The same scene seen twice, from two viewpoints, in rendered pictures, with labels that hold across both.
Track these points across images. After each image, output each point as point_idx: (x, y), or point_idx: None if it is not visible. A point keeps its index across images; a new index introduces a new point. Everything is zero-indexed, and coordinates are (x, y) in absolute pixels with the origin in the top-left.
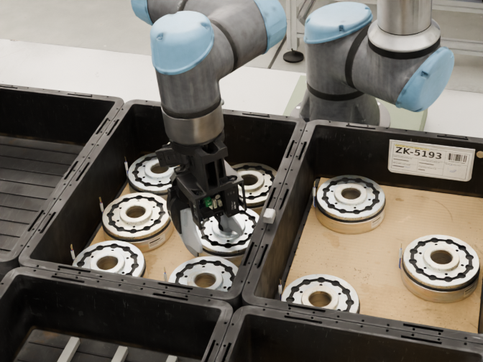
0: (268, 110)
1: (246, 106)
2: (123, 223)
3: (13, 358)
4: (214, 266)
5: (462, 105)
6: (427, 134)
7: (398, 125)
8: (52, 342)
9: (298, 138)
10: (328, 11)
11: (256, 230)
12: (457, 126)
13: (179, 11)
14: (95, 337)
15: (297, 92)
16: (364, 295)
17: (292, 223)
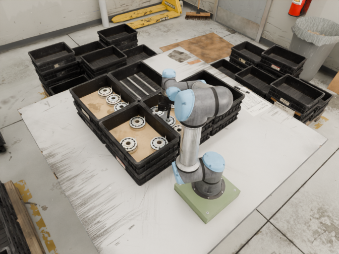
0: (236, 184)
1: (242, 180)
2: None
3: None
4: (159, 114)
5: (203, 240)
6: (154, 152)
7: (194, 195)
8: None
9: (174, 131)
10: (218, 158)
11: (153, 111)
12: (193, 228)
13: (173, 72)
14: None
15: (230, 184)
16: (135, 133)
17: (158, 127)
